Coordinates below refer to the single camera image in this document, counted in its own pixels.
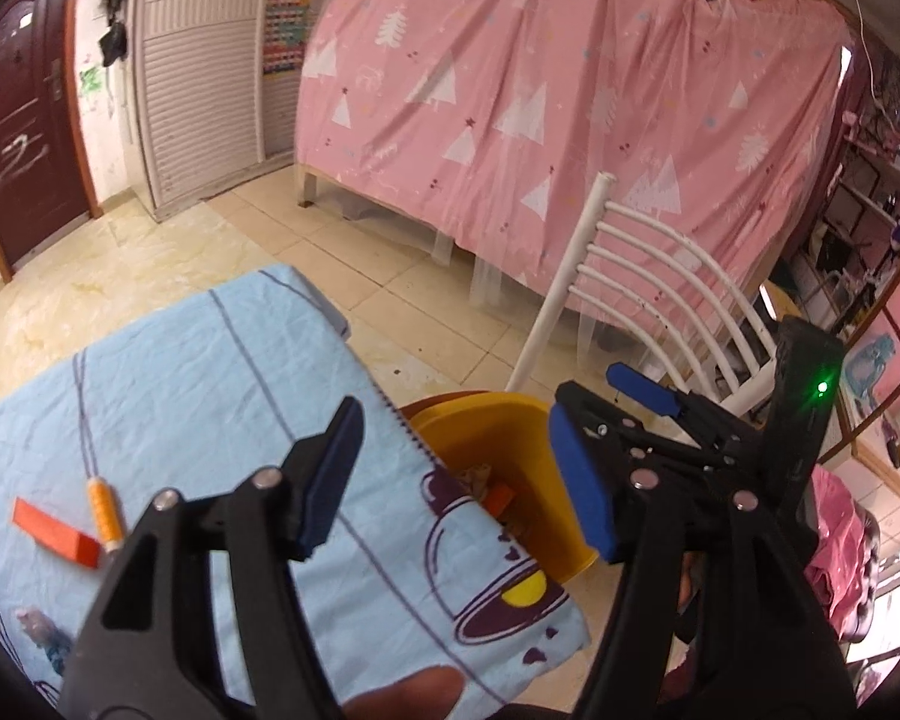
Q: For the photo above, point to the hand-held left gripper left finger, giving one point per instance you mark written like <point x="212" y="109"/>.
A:
<point x="330" y="480"/>

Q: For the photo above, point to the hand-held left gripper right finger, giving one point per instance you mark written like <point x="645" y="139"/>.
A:
<point x="581" y="480"/>

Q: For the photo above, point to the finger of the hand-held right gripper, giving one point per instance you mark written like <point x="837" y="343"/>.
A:
<point x="682" y="450"/>
<point x="645" y="386"/>

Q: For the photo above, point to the orange block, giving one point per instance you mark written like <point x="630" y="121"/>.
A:
<point x="499" y="501"/>

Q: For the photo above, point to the yellow bin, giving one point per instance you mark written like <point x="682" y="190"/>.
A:
<point x="495" y="427"/>

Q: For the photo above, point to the person's left hand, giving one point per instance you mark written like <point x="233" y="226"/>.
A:
<point x="405" y="697"/>

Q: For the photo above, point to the pink cartoon picture board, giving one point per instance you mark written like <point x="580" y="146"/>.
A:
<point x="889" y="382"/>

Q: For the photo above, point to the white slatted chair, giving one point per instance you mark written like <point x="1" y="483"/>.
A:
<point x="570" y="285"/>

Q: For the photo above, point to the pink plastic bag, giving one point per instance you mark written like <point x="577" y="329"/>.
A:
<point x="840" y="540"/>

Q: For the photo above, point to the printed light blue bed sheet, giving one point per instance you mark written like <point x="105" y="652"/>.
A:
<point x="195" y="390"/>

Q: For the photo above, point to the orange thread spool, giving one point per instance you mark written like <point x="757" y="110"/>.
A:
<point x="105" y="514"/>

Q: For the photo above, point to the cluttered shelf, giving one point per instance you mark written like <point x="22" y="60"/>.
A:
<point x="870" y="187"/>

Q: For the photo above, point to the long orange box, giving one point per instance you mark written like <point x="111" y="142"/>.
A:
<point x="52" y="532"/>

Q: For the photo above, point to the pink tree print curtain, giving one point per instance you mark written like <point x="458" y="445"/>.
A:
<point x="532" y="75"/>

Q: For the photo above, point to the white louvered wardrobe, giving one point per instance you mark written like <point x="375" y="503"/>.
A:
<point x="202" y="67"/>

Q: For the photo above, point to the dark red door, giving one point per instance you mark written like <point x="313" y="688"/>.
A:
<point x="22" y="112"/>

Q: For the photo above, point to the black hanging bags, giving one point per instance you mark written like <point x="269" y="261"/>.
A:
<point x="112" y="41"/>

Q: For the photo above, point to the colourful wall poster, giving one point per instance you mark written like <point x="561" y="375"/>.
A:
<point x="285" y="22"/>

